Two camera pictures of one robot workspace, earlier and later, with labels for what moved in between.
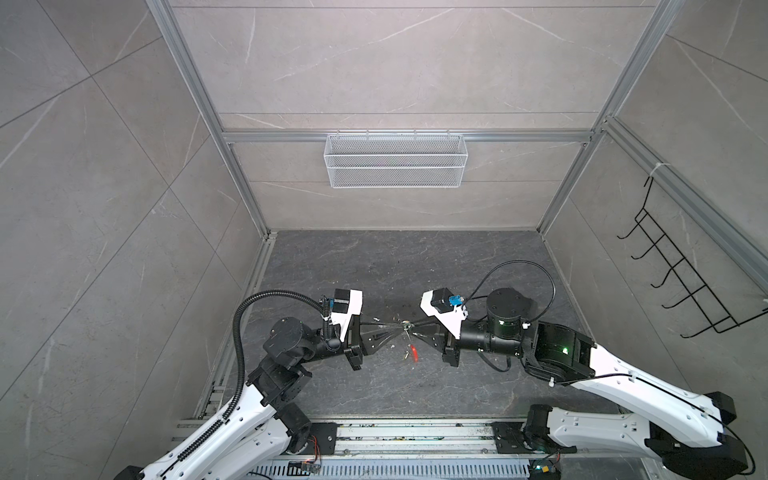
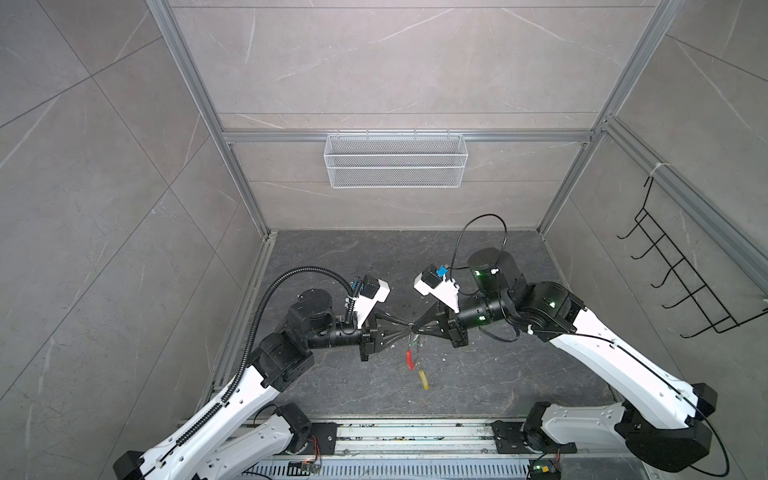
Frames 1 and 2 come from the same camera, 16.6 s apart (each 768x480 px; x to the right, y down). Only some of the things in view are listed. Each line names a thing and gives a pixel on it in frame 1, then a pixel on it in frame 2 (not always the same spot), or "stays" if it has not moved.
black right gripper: x=440 y=340 to x=442 y=314
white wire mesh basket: x=395 y=161 stays
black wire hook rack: x=719 y=317 stays
